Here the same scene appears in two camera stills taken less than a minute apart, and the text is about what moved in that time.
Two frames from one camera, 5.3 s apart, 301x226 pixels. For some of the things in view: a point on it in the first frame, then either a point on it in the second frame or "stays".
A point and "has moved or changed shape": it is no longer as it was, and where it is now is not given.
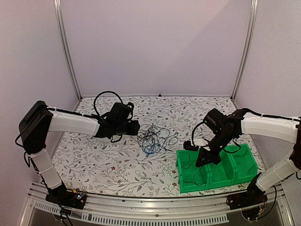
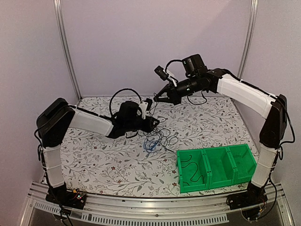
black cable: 196,183 has moved or changed shape
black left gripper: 134,129 -> 149,127
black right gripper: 209,157 -> 174,96
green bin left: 191,178 stays
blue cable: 150,149 stays
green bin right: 245,167 stays
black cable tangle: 154,138 has moved or changed shape
